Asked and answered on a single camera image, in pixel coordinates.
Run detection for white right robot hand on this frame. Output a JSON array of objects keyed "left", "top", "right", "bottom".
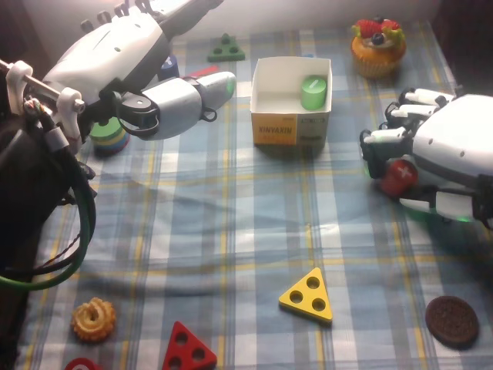
[{"left": 360, "top": 87, "right": 493, "bottom": 225}]

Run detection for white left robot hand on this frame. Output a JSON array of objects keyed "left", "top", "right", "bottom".
[{"left": 42, "top": 0, "right": 237, "bottom": 142}]

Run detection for red cylinder with white cross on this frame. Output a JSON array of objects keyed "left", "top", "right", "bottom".
[{"left": 379, "top": 160, "right": 419, "bottom": 198}]

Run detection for green cylinder block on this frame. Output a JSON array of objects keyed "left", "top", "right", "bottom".
[{"left": 300, "top": 74, "right": 328, "bottom": 111}]

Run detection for white paper box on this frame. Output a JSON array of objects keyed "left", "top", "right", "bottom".
[{"left": 250, "top": 56, "right": 333, "bottom": 146}]

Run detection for rainbow stacking rings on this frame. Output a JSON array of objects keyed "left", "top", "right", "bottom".
[{"left": 89, "top": 118, "right": 131, "bottom": 156}]

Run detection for red rectangular block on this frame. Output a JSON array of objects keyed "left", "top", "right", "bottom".
[{"left": 186, "top": 66, "right": 221, "bottom": 79}]

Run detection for green triangle block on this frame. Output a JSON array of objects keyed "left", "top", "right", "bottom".
[{"left": 206, "top": 33, "right": 247, "bottom": 63}]

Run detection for toy fruit cupcake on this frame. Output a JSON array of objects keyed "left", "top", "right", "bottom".
[{"left": 350, "top": 15, "right": 407, "bottom": 80}]

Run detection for chocolate sandwich cookie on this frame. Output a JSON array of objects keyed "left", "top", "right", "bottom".
[{"left": 424, "top": 295, "right": 481, "bottom": 347}]

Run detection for yellow triangle with three holes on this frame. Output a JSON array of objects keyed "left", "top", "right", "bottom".
[{"left": 278, "top": 267, "right": 334, "bottom": 323}]

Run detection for blue plaid tablecloth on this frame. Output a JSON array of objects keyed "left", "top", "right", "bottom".
[{"left": 15, "top": 26, "right": 493, "bottom": 370}]

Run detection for swirl butter cookie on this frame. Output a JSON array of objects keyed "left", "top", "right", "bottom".
[{"left": 70, "top": 297, "right": 117, "bottom": 344}]

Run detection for red triangle with three holes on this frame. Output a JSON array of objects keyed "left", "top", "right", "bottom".
[{"left": 161, "top": 321, "right": 218, "bottom": 370}]

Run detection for green cable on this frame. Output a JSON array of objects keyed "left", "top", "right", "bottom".
[{"left": 0, "top": 180, "right": 97, "bottom": 291}]

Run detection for red and white ring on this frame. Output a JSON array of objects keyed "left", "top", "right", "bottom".
[{"left": 64, "top": 357, "right": 102, "bottom": 370}]

